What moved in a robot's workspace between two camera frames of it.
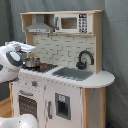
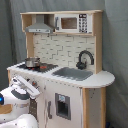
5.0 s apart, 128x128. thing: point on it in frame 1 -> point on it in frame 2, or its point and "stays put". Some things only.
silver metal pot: (32, 62) stays put
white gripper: (18, 46) -> (25, 87)
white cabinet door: (62, 106) stays put
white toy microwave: (73, 23) stays put
